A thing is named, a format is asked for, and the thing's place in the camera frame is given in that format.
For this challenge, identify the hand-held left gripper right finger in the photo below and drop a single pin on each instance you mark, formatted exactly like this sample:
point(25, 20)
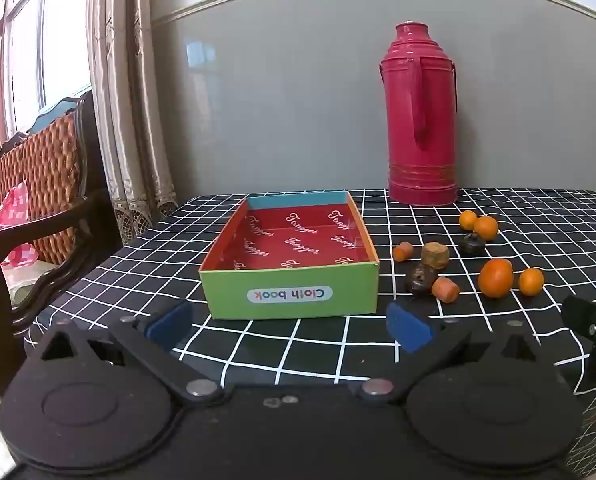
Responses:
point(410, 329)

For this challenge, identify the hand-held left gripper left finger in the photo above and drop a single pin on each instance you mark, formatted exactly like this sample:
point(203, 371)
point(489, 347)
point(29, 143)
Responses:
point(168, 327)

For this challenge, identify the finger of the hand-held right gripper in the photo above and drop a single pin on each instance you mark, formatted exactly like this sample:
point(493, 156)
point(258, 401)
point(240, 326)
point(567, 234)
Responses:
point(590, 317)

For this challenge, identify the dark round fruit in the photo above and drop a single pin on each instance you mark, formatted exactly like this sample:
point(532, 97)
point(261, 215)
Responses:
point(420, 280)
point(472, 244)

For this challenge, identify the orange carrot chunk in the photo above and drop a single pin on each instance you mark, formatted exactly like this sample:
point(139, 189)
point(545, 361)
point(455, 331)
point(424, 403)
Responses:
point(445, 290)
point(403, 251)

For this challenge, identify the small orange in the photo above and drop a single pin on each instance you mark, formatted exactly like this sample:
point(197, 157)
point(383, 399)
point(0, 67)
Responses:
point(487, 228)
point(468, 220)
point(531, 281)

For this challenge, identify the brown lumpy fruit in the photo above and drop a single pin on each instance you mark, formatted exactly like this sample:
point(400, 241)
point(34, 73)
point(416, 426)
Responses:
point(436, 255)

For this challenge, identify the large orange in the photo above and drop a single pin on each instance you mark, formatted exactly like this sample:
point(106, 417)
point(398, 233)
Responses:
point(495, 278)

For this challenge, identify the colourful cardboard box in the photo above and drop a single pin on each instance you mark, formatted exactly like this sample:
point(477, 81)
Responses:
point(288, 290)

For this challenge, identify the black white checkered tablecloth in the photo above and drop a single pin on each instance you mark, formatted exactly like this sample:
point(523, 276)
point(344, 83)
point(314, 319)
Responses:
point(298, 350)

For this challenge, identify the pink checkered cloth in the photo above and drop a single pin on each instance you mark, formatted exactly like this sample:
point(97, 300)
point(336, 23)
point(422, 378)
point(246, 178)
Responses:
point(13, 210)

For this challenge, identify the dark wooden armchair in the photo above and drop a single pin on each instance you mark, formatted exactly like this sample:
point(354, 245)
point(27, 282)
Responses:
point(43, 170)

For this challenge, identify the red thermos flask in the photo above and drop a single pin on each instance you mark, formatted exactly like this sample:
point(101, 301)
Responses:
point(420, 125)

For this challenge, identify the beige patterned curtain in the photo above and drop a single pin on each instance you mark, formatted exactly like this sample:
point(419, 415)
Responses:
point(128, 110)

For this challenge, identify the window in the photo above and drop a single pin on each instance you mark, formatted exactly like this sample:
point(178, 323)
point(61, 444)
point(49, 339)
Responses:
point(43, 35)

